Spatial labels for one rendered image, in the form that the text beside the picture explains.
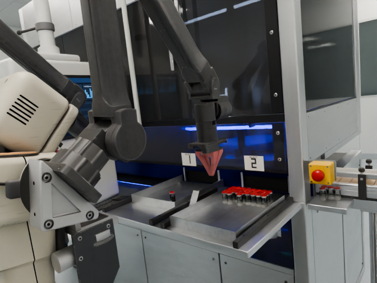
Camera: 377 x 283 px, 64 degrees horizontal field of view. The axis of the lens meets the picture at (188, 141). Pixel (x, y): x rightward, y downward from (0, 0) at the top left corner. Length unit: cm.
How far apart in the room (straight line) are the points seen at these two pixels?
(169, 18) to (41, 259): 58
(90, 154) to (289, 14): 84
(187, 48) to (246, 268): 101
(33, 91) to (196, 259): 119
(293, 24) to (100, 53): 74
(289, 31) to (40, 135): 85
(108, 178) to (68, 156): 121
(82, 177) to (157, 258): 136
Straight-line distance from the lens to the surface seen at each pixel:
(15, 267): 73
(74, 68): 164
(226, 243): 91
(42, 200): 53
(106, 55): 58
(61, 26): 221
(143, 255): 193
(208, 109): 81
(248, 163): 124
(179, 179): 157
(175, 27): 73
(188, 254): 163
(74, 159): 54
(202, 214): 112
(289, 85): 113
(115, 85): 58
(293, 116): 113
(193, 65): 76
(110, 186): 175
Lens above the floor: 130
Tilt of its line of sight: 8 degrees down
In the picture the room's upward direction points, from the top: 6 degrees counter-clockwise
